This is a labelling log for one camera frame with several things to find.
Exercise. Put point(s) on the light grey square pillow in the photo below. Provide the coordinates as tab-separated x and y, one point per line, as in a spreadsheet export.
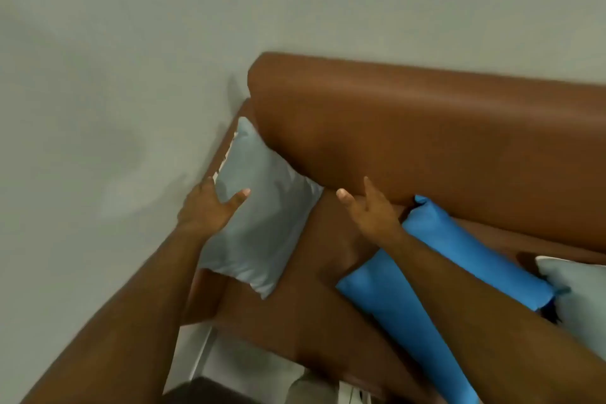
265	219

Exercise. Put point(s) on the person's right thumb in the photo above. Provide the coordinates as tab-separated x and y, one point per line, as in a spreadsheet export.
348	197

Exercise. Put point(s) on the person's left forearm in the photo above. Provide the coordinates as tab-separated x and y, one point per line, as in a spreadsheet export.
123	323

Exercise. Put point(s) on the pale grey pillow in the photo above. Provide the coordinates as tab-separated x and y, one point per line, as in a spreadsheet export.
580	299

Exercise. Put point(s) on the person's left hand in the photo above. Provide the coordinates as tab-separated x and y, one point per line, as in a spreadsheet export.
203	212

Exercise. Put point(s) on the person's right hand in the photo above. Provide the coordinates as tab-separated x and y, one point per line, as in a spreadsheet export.
376	219

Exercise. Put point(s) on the blue pillow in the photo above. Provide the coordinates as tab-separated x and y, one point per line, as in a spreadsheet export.
378	295

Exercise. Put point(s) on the brown leather sofa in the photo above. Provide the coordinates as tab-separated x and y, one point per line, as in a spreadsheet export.
426	134

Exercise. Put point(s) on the person's right forearm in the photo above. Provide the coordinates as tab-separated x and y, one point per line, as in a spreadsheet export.
483	323

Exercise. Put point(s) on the white cloth item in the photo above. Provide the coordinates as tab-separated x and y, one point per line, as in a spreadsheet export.
312	390

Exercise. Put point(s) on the person's left thumb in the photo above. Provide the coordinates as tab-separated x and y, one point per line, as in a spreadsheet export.
238	198

